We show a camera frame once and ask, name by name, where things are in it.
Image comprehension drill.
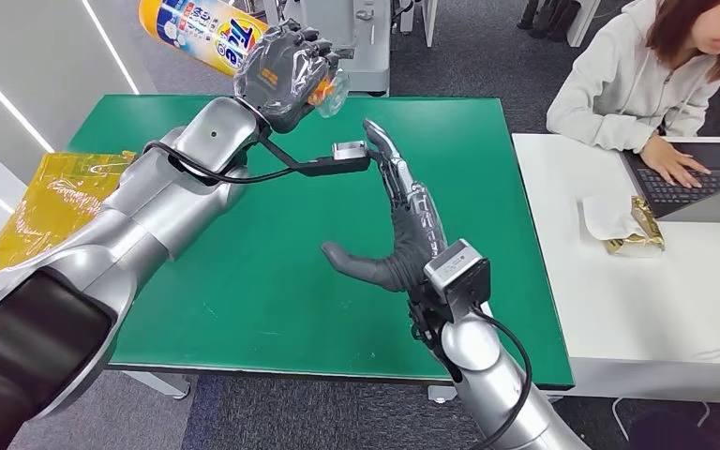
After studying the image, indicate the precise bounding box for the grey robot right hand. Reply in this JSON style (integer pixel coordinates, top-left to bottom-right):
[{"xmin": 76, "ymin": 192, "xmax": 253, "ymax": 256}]
[{"xmin": 321, "ymin": 119, "xmax": 448, "ymax": 293}]

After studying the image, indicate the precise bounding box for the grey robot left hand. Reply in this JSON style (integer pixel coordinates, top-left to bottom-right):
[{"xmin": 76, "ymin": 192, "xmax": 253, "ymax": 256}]
[{"xmin": 233, "ymin": 18, "xmax": 342, "ymax": 135}]

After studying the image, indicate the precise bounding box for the orange detergent bottle clear cap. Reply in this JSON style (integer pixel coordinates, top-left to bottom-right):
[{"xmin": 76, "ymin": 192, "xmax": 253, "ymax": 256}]
[{"xmin": 138, "ymin": 0, "xmax": 350, "ymax": 119}]

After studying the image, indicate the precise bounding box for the grey machine base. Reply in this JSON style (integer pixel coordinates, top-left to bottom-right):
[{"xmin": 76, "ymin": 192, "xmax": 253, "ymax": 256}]
[{"xmin": 263, "ymin": 0, "xmax": 392, "ymax": 98}]

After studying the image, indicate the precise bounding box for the white table leg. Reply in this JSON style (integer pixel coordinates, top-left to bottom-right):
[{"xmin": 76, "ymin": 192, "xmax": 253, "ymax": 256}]
[
  {"xmin": 427, "ymin": 384, "xmax": 462, "ymax": 405},
  {"xmin": 120, "ymin": 371, "xmax": 192, "ymax": 400}
]

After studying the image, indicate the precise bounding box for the white furniture panel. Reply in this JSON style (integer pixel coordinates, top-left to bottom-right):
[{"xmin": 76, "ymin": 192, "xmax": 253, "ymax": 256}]
[
  {"xmin": 567, "ymin": 0, "xmax": 604, "ymax": 50},
  {"xmin": 399, "ymin": 0, "xmax": 441, "ymax": 49}
]

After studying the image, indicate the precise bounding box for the white paper napkin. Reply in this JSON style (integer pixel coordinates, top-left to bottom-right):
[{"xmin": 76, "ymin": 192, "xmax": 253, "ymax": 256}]
[{"xmin": 582, "ymin": 195, "xmax": 647, "ymax": 244}]

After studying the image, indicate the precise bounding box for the gold foil packet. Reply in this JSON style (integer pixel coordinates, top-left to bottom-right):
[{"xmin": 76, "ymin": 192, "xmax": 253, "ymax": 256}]
[{"xmin": 605, "ymin": 196, "xmax": 668, "ymax": 257}]

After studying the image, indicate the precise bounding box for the person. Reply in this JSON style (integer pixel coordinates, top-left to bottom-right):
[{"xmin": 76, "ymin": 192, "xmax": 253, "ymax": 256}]
[{"xmin": 546, "ymin": 0, "xmax": 720, "ymax": 188}]

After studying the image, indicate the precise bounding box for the yellow taped cardboard box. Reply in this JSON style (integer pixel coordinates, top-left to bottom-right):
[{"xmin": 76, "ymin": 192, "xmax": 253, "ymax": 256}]
[{"xmin": 0, "ymin": 150, "xmax": 138, "ymax": 299}]

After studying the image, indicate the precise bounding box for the person's hand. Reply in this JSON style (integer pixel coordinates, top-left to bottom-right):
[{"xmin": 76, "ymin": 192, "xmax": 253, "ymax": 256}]
[{"xmin": 640, "ymin": 135, "xmax": 713, "ymax": 188}]

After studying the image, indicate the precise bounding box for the dark grey laptop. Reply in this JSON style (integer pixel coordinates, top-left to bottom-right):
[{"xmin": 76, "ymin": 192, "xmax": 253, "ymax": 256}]
[{"xmin": 621, "ymin": 142, "xmax": 720, "ymax": 225}]

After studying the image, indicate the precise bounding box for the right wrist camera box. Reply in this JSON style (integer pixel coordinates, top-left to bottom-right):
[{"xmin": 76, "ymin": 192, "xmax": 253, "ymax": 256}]
[{"xmin": 423, "ymin": 238, "xmax": 491, "ymax": 324}]

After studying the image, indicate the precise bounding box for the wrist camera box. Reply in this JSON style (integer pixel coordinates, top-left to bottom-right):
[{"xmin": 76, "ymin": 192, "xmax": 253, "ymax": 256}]
[
  {"xmin": 260, "ymin": 133, "xmax": 372, "ymax": 179},
  {"xmin": 423, "ymin": 238, "xmax": 491, "ymax": 324}
]

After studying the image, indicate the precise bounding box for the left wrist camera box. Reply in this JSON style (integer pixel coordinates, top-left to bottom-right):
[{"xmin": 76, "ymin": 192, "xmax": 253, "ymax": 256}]
[{"xmin": 260, "ymin": 133, "xmax": 372, "ymax": 179}]

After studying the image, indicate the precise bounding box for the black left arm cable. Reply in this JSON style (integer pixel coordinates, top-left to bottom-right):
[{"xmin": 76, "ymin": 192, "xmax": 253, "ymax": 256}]
[{"xmin": 142, "ymin": 141, "xmax": 302, "ymax": 187}]

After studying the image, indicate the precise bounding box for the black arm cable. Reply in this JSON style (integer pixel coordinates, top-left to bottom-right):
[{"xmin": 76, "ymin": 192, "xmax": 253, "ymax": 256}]
[
  {"xmin": 142, "ymin": 141, "xmax": 302, "ymax": 187},
  {"xmin": 468, "ymin": 310, "xmax": 533, "ymax": 450}
]

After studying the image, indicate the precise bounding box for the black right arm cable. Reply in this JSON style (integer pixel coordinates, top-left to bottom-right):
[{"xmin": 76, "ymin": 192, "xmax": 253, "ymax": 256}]
[{"xmin": 468, "ymin": 310, "xmax": 533, "ymax": 450}]

